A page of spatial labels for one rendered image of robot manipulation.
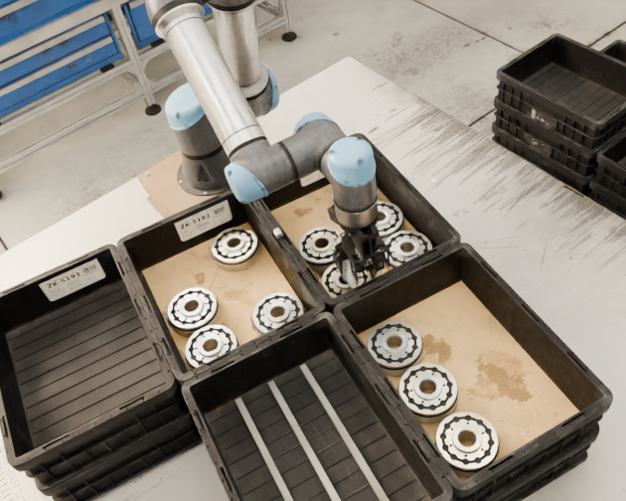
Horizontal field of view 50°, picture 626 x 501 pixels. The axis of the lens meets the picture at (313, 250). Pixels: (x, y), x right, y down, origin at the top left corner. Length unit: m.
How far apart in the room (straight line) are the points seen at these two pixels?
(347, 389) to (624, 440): 0.52
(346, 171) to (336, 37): 2.61
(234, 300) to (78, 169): 1.95
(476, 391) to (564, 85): 1.42
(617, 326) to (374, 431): 0.59
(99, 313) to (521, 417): 0.86
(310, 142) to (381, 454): 0.54
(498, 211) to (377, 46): 1.99
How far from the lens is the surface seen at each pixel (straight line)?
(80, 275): 1.50
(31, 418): 1.43
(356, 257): 1.25
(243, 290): 1.43
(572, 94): 2.43
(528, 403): 1.26
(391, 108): 2.01
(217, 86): 1.20
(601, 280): 1.61
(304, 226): 1.52
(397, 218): 1.47
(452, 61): 3.43
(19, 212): 3.20
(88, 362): 1.44
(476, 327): 1.33
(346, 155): 1.10
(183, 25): 1.25
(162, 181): 1.78
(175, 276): 1.50
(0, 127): 3.17
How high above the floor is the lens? 1.93
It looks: 49 degrees down
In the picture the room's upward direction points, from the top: 11 degrees counter-clockwise
